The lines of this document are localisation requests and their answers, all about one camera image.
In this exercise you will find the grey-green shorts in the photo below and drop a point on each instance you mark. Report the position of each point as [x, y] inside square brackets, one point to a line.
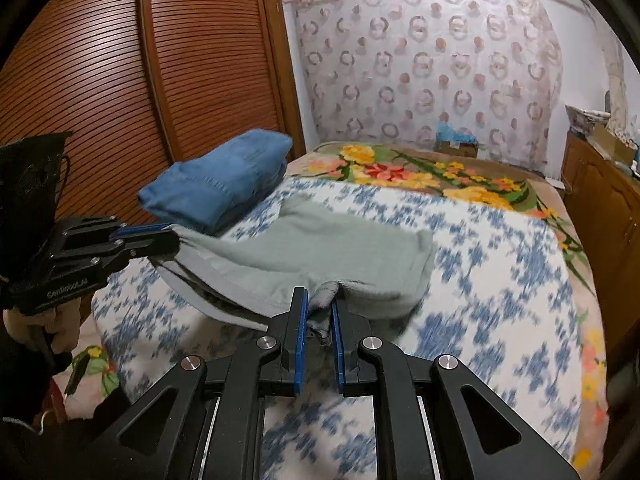
[384, 271]

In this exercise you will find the ring-patterned sheer curtain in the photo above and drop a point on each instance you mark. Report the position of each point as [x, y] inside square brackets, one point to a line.
[400, 71]

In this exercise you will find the colourful flower blanket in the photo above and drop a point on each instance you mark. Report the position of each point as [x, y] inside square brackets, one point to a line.
[466, 180]

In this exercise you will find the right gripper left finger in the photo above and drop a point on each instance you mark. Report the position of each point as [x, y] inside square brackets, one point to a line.
[203, 419]

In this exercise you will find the folded blue jeans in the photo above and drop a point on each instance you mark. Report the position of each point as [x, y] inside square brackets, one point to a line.
[208, 193]

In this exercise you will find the blue floral white bedsheet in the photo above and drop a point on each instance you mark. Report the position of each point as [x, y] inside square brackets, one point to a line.
[499, 300]

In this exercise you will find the cardboard box with blue bag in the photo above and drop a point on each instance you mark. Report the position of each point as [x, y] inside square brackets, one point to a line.
[455, 142]

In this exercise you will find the brown louvered wardrobe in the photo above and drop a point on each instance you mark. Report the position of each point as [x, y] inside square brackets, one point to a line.
[140, 84]

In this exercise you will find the cardboard box on sideboard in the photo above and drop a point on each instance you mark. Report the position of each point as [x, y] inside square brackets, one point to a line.
[612, 145]

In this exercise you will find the long wooden sideboard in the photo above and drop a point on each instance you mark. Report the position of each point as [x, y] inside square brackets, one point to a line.
[603, 204]

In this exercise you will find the person's left hand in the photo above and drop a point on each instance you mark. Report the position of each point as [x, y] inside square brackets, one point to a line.
[61, 322]

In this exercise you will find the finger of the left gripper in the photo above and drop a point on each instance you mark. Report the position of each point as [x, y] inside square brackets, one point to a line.
[135, 229]
[145, 247]

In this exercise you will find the beige lace side curtain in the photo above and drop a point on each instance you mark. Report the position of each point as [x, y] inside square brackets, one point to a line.
[614, 64]

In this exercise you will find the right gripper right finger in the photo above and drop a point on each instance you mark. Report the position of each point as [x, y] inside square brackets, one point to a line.
[435, 419]

